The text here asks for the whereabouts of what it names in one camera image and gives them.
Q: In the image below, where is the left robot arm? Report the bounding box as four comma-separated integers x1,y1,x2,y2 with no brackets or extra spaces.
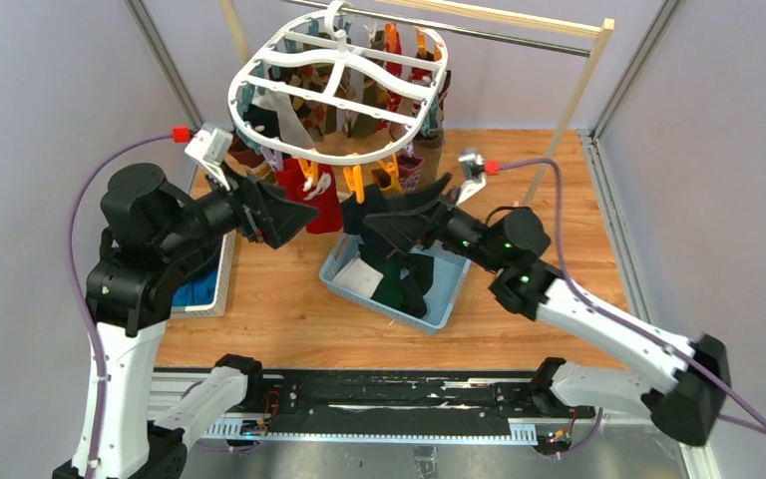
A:
54,163,317,478

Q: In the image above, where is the white sock in basket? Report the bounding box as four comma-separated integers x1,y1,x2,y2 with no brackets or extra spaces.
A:
332,257,384,298

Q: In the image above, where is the metal rack rod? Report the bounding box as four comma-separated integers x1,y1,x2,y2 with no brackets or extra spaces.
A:
276,0,592,58

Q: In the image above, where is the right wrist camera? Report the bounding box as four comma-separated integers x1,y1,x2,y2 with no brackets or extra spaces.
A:
452,149,487,206

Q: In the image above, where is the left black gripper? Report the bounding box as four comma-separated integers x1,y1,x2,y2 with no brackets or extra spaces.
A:
161,156,319,256

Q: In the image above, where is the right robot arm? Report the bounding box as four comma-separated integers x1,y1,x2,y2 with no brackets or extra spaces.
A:
363,182,731,446

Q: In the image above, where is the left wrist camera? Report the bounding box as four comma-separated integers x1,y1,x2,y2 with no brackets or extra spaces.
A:
185,126,232,191

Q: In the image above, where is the purple mustard hanging sock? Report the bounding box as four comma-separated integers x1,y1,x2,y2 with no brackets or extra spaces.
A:
371,154,425,195

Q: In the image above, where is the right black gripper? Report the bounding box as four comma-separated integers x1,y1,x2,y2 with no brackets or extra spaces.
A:
364,173,504,274

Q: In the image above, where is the purple cable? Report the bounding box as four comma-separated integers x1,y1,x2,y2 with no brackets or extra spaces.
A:
65,127,192,479
484,157,766,457

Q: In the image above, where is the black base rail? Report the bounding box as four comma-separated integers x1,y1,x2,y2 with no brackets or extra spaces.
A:
253,369,595,438

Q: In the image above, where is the dark green sock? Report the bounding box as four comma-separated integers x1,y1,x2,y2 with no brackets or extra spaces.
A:
363,253,435,318

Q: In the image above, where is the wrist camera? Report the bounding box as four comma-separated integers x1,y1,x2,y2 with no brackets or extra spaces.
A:
185,126,232,191
452,149,487,206

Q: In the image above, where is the olive tan hanging sock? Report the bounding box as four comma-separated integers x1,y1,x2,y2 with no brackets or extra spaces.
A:
412,128,446,189

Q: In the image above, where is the black sock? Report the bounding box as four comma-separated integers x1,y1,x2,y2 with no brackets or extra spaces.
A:
340,185,399,273

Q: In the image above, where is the white hanging sock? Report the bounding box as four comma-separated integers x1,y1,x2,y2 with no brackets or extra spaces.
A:
246,90,314,149

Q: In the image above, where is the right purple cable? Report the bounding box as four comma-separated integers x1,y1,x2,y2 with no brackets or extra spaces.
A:
484,157,766,457

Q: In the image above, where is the orange clothes peg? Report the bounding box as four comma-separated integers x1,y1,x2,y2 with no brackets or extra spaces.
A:
342,164,365,205
297,158,319,193

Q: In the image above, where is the beige striped ribbed sock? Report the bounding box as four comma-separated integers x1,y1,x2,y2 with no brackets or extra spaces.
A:
227,133,276,185

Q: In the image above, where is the argyle brown hanging sock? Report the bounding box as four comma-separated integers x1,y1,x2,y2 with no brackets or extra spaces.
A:
283,56,345,144

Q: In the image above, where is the light blue plastic basket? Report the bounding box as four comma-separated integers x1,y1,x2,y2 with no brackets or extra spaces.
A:
319,235,471,335

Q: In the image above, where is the wooden clothes rack frame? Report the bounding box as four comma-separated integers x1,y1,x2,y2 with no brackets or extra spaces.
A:
217,0,615,230

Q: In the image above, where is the blue cloth in basket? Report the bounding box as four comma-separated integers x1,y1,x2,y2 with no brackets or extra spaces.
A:
172,267,218,307

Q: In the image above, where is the lilac clothes peg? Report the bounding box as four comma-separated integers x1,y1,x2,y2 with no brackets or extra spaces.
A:
260,146,284,172

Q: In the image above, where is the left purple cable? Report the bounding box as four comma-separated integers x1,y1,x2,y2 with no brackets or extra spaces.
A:
65,127,192,479

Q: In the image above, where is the white plastic basket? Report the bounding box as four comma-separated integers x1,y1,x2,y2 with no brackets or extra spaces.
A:
171,233,235,318

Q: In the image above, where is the white oval clip hanger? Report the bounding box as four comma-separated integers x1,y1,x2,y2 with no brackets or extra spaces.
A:
227,1,449,167

